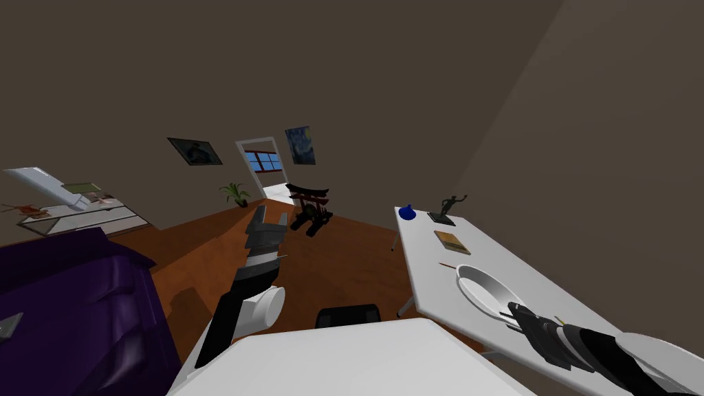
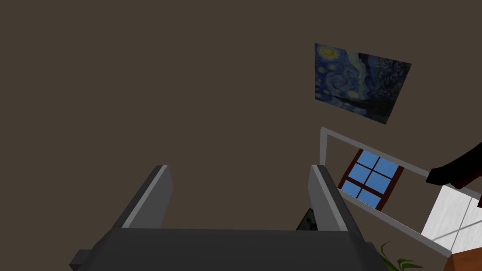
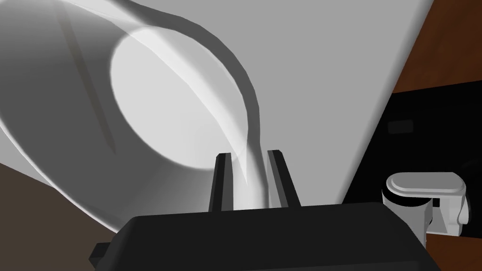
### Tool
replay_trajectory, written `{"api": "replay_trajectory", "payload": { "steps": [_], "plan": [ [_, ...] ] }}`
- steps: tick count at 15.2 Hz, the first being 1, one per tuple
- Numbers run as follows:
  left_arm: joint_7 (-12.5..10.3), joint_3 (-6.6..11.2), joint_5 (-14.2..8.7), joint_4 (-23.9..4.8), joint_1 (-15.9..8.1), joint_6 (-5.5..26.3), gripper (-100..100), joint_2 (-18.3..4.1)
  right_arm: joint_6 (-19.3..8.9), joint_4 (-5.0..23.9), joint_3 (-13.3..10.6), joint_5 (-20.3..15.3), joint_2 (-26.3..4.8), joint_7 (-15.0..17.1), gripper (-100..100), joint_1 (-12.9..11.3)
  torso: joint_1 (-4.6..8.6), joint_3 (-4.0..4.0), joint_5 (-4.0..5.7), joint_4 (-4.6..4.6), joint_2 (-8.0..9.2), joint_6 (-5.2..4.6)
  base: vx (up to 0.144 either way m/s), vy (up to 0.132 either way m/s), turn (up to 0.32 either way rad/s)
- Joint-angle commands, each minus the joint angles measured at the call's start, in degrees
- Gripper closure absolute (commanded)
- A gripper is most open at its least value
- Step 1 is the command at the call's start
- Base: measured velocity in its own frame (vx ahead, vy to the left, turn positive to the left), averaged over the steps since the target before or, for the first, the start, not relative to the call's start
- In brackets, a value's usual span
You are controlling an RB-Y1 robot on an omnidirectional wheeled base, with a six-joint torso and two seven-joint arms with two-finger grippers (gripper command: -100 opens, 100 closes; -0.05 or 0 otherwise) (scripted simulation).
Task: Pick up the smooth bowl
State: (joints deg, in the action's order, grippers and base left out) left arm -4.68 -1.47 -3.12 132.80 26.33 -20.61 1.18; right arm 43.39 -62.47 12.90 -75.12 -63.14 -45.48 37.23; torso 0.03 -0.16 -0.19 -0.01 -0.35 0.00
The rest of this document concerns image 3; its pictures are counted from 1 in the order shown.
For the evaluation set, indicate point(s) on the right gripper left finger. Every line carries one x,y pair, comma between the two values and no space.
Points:
221,184

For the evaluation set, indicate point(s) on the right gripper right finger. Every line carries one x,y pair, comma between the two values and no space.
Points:
281,184

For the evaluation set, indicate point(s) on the white mug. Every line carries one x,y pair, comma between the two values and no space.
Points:
169,94

